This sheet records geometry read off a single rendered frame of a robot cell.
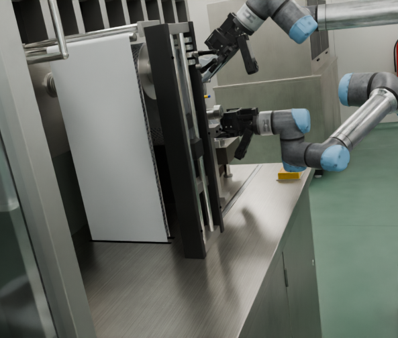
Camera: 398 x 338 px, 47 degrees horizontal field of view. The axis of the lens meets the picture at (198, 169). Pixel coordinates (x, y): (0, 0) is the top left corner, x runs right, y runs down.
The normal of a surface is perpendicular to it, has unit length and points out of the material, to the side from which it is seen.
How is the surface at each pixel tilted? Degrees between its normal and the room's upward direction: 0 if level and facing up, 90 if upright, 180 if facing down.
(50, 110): 90
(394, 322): 0
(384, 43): 90
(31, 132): 90
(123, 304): 0
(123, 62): 90
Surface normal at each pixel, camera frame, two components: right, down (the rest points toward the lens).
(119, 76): -0.36, 0.32
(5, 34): 0.92, -0.04
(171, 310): -0.15, -0.95
